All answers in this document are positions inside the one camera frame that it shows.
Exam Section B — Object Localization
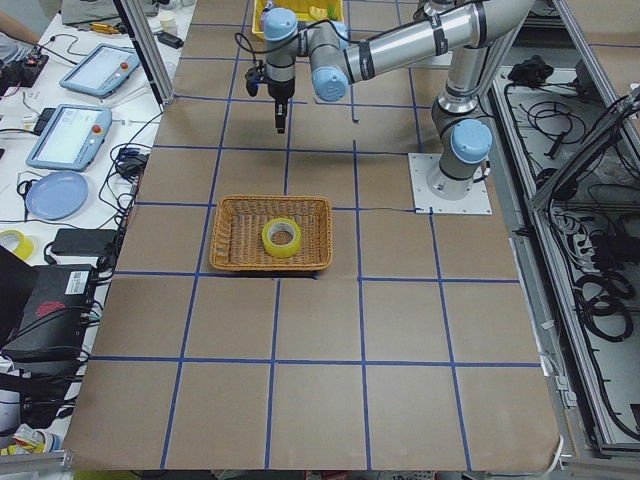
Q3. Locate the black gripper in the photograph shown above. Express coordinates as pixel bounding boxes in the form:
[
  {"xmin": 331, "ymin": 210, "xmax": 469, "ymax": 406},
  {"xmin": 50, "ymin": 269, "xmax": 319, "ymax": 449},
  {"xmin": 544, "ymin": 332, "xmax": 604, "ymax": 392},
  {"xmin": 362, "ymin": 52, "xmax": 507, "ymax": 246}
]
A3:
[{"xmin": 264, "ymin": 63, "xmax": 295, "ymax": 134}]

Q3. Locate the yellow tape roll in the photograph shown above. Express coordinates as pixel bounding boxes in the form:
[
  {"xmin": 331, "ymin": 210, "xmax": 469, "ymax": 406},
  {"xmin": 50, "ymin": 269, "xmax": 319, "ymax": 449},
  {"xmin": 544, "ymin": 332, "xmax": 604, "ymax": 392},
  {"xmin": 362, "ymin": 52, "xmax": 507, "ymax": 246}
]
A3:
[
  {"xmin": 261, "ymin": 217, "xmax": 302, "ymax": 259},
  {"xmin": 0, "ymin": 230, "xmax": 34, "ymax": 261}
]

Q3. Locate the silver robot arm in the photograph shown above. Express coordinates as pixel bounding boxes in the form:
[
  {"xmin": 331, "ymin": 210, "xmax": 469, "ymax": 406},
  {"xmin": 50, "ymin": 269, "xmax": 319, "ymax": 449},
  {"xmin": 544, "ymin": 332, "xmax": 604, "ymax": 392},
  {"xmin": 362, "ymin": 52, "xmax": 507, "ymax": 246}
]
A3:
[{"xmin": 245, "ymin": 1, "xmax": 532, "ymax": 201}]

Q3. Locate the yellow tape roll on desk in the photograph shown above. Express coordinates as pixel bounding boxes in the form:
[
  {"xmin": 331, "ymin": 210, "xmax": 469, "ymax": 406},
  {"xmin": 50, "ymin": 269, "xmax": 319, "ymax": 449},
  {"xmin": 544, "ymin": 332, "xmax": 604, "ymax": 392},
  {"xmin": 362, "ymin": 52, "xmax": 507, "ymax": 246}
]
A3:
[{"xmin": 0, "ymin": 230, "xmax": 34, "ymax": 261}]

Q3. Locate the yellow woven basket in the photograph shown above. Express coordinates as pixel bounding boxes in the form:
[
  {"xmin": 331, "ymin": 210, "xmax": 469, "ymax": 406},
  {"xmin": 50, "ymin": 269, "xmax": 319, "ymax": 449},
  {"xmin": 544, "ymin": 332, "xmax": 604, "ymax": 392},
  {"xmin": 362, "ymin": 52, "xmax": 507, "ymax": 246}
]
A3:
[{"xmin": 252, "ymin": 0, "xmax": 345, "ymax": 39}]

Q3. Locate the yellow toy banana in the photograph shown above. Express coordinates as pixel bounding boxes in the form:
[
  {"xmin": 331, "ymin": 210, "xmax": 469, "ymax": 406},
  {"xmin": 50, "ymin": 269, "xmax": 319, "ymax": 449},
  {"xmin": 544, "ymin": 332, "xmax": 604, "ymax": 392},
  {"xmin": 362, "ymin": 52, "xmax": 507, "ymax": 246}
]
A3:
[{"xmin": 308, "ymin": 5, "xmax": 328, "ymax": 20}]

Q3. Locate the brown wicker basket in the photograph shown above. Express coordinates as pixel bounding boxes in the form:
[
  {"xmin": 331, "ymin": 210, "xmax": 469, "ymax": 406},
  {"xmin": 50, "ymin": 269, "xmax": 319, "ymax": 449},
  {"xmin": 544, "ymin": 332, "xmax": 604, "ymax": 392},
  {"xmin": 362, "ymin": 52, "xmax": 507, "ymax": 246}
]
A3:
[{"xmin": 209, "ymin": 195, "xmax": 333, "ymax": 272}]

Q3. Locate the upper blue teach pendant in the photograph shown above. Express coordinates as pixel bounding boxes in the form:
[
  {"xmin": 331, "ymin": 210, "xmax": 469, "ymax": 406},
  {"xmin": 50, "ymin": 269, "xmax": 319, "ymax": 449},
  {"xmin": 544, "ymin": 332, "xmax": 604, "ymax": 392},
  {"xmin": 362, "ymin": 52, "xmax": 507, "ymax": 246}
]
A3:
[{"xmin": 59, "ymin": 43, "xmax": 141, "ymax": 99}]

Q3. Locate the blue teach pendant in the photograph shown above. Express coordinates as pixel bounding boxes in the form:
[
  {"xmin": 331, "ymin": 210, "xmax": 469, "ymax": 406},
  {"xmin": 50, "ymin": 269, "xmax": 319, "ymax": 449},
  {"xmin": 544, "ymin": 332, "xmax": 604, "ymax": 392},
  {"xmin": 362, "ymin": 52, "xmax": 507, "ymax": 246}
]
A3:
[
  {"xmin": 59, "ymin": 43, "xmax": 141, "ymax": 99},
  {"xmin": 26, "ymin": 104, "xmax": 112, "ymax": 172}
]

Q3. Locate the lower blue teach pendant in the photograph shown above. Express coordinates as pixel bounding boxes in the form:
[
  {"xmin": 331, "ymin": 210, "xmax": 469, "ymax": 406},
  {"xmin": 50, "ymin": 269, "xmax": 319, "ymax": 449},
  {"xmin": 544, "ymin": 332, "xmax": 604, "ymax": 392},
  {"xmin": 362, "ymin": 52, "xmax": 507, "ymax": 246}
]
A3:
[{"xmin": 26, "ymin": 104, "xmax": 112, "ymax": 172}]

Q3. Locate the blue plastic plate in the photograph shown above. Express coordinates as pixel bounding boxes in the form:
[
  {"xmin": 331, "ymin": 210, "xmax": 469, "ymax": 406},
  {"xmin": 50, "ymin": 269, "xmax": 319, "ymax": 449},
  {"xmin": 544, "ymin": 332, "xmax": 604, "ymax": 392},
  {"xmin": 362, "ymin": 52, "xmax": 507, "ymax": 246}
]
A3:
[{"xmin": 25, "ymin": 171, "xmax": 89, "ymax": 220}]

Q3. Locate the black power adapter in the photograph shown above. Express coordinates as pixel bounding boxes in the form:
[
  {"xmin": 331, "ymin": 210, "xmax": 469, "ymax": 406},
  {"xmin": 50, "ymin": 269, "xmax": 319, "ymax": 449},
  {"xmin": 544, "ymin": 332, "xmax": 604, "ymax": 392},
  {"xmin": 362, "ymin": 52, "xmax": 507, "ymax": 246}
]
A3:
[{"xmin": 50, "ymin": 228, "xmax": 116, "ymax": 257}]

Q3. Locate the black computer box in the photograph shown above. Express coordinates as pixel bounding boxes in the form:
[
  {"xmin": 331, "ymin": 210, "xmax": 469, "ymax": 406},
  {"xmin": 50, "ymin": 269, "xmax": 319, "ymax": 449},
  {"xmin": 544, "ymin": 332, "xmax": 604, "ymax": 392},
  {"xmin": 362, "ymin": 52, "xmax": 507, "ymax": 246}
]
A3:
[{"xmin": 2, "ymin": 264, "xmax": 97, "ymax": 362}]

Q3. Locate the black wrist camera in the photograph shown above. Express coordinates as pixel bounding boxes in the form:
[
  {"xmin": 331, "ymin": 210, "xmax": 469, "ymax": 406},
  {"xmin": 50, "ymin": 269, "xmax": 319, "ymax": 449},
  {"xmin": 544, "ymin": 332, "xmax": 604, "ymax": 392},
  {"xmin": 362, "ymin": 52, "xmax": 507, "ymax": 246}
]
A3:
[{"xmin": 244, "ymin": 67, "xmax": 263, "ymax": 97}]

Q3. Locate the aluminium frame post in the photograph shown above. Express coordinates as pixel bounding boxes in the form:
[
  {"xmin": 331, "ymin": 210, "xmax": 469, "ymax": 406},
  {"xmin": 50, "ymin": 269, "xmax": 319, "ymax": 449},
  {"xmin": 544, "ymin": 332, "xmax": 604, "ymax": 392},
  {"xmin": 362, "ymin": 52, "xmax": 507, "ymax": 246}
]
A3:
[{"xmin": 113, "ymin": 0, "xmax": 175, "ymax": 106}]

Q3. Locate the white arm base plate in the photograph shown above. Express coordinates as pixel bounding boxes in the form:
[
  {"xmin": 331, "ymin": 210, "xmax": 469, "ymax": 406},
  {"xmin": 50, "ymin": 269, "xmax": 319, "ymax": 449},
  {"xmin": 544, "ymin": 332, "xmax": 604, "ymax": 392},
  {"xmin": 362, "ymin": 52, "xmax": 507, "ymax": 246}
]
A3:
[{"xmin": 408, "ymin": 153, "xmax": 492, "ymax": 215}]

